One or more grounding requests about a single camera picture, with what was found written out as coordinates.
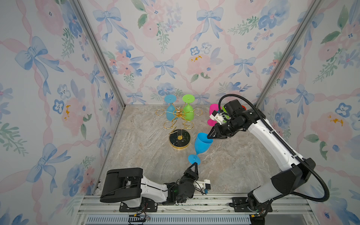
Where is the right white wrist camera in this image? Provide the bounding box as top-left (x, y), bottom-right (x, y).
top-left (208, 111), bottom-right (226, 127)

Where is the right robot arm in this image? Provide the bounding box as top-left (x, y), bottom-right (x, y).
top-left (207, 100), bottom-right (316, 212)

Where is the gold wire glass rack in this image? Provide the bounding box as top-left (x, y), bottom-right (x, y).
top-left (155, 106), bottom-right (203, 150)

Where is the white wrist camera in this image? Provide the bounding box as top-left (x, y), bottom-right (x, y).
top-left (208, 111), bottom-right (226, 127)
top-left (195, 179), bottom-right (211, 195)

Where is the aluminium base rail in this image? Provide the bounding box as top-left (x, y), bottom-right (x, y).
top-left (74, 194), bottom-right (318, 225)

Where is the green wine glass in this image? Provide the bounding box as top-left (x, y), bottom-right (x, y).
top-left (182, 94), bottom-right (195, 121)
top-left (222, 107), bottom-right (230, 120)

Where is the pink wine glass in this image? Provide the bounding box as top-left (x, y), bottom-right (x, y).
top-left (209, 104), bottom-right (219, 115)

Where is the blue wine glass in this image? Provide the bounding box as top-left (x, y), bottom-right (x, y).
top-left (164, 95), bottom-right (177, 121)
top-left (188, 133), bottom-right (213, 165)

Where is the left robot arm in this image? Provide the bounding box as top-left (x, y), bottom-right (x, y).
top-left (100, 162), bottom-right (199, 208)

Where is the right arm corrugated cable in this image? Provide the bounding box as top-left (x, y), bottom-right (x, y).
top-left (218, 94), bottom-right (330, 203)

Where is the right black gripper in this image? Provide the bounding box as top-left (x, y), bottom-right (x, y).
top-left (206, 119), bottom-right (242, 140)

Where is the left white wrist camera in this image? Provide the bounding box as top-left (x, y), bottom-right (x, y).
top-left (195, 179), bottom-right (211, 195)

